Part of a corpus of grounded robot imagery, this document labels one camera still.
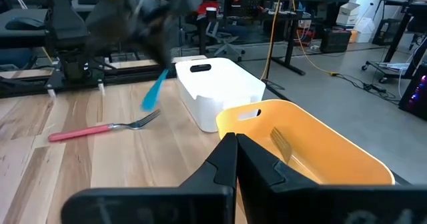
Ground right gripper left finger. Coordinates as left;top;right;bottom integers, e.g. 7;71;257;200
61;132;238;224

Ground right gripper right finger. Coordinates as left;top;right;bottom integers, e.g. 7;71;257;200
236;133;427;224

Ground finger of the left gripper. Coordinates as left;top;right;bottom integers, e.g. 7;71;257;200
143;20;175;71
132;33;165;69

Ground red-handled metal fork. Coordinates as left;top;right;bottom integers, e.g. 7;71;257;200
269;127;294;165
47;109;162;143

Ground grey office chair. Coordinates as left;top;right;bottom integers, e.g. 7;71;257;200
203;17;247;63

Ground orange plastic bin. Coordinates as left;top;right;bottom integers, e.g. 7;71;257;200
216;99;396;186

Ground white plastic bin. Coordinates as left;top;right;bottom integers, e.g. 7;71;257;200
175;57;267;133

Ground black panel with red logo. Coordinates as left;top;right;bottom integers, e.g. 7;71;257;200
226;0;268;18

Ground black computer mouse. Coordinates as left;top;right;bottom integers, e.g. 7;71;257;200
4;16;47;31

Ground grey desk with mouse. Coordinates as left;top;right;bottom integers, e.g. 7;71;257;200
0;7;56;50

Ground black desk with legs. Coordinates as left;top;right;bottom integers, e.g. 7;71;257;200
196;10;307;77

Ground computer tower with lights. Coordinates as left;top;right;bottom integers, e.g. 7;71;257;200
398;63;427;121

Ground black plastic crate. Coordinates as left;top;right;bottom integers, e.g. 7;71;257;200
319;28;352;54

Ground white cardboard box stack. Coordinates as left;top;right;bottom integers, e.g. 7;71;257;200
336;2;361;27

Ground white storage box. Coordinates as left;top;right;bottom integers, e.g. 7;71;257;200
353;17;376;44

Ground black equipment box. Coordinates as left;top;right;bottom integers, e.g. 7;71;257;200
372;18;401;47

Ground black wheeled cart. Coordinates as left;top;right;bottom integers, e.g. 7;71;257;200
362;0;427;84

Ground yellow power cable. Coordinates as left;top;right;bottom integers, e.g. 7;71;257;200
259;0;340;82

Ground black floor cables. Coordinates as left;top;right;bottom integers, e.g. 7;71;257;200
333;71;401;102

